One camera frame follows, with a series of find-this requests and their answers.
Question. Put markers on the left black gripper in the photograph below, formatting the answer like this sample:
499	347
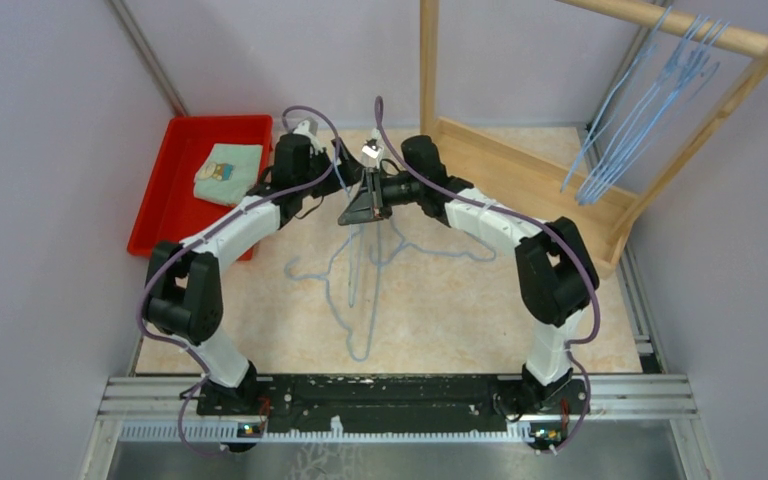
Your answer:
352	166

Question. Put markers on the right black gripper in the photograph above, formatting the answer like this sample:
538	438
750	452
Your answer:
371	204

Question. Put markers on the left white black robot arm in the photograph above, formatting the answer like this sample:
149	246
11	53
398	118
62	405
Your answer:
182	301

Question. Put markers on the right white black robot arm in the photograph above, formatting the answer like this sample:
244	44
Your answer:
556	275

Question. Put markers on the folded light green cloth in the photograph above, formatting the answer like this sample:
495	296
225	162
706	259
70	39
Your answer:
228	172

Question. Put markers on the wooden hanger rack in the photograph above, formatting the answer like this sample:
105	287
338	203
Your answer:
530	183

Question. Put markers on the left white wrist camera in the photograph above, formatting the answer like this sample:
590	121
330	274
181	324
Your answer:
308	127

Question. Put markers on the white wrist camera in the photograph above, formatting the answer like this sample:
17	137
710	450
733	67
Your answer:
308	127
372	149

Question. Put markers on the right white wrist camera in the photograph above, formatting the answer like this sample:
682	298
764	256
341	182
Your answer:
372	149

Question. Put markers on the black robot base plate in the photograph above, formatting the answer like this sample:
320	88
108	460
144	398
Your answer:
394	404

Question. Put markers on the aluminium frame rail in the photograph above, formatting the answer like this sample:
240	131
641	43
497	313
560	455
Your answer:
154	408

